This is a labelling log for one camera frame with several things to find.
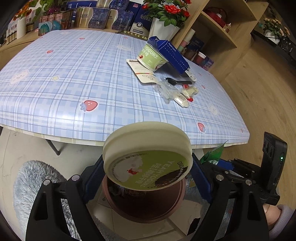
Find brown round trash bin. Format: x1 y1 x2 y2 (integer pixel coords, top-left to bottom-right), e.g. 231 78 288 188
102 176 186 223

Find white pot red roses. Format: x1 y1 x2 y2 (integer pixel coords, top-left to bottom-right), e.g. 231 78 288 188
142 0 192 41

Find red paper cup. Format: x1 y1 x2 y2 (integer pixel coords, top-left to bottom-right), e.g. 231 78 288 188
193 52 206 65

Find green yogurt cup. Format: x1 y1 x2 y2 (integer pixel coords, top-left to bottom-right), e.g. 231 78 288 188
137 44 168 72

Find right hand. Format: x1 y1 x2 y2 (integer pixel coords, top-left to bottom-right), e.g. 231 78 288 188
263 204 281 230

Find black plastic spoon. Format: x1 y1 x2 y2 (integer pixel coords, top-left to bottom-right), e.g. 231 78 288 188
166 77 192 86

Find green snack wrapper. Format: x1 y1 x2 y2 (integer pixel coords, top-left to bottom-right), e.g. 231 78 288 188
200 142 226 165

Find clear plastic wrapper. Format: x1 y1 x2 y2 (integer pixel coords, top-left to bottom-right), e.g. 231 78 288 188
154 80 179 104

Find blue carton box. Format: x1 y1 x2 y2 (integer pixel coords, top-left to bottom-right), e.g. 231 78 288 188
147 36 190 75

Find white paper card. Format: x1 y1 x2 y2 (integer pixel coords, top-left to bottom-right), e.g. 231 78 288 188
126 59 159 84

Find blue milk box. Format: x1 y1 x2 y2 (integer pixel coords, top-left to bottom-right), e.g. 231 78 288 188
130 8 153 37

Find wooden shelf unit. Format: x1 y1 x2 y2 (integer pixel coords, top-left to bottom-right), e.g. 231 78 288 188
171 0 268 82

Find blue plaid tablecloth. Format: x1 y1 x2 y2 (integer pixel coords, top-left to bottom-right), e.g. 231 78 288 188
1 30 250 147

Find small candy wrapper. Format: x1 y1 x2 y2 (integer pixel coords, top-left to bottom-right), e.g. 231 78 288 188
173 84 199 108

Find yogurt cup lid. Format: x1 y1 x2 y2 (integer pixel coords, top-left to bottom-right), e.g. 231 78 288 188
102 121 193 191

